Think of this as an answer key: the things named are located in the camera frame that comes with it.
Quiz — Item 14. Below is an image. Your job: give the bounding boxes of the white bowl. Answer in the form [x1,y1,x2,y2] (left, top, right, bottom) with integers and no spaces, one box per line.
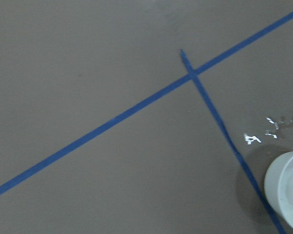
[264,151,293,228]

